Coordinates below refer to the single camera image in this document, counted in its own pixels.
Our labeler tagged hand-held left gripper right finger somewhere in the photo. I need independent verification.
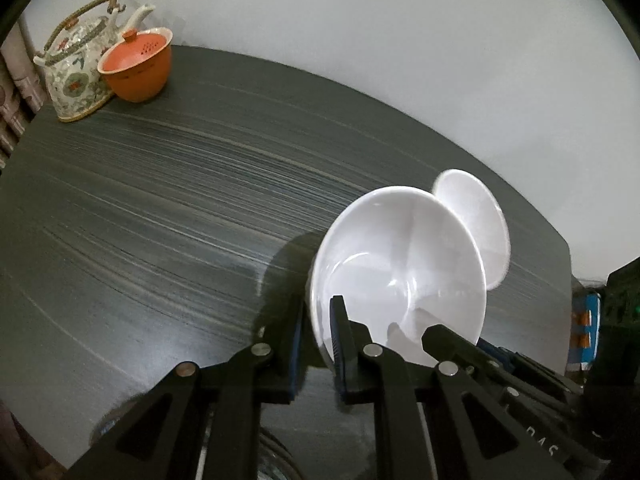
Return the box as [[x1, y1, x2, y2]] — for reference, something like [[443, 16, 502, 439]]
[[327, 295, 572, 480]]

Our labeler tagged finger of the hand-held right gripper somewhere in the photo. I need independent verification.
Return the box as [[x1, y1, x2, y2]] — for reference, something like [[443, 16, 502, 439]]
[[477, 337, 588, 411], [421, 324, 607, 472]]

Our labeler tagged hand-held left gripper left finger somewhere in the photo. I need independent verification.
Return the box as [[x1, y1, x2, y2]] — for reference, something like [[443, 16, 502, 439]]
[[62, 292, 308, 480]]

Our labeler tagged white bowl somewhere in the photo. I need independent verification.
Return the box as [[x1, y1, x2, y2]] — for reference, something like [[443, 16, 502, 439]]
[[306, 185, 488, 368]]

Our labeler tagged blue cardboard box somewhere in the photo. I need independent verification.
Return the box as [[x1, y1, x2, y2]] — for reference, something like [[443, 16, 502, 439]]
[[570, 290, 603, 373]]

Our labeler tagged pink bowl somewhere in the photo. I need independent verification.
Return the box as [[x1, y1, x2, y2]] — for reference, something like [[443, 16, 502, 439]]
[[431, 168, 512, 292]]

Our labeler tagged orange lidded cup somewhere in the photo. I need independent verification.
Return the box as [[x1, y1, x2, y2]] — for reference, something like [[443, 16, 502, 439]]
[[96, 27, 173, 104]]

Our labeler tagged floral ceramic teapot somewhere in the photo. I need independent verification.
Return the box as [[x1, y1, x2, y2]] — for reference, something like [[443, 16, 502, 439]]
[[32, 0, 157, 123]]

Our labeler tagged pale ribbed fixture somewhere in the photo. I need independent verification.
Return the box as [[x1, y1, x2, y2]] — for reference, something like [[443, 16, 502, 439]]
[[0, 15, 46, 161]]

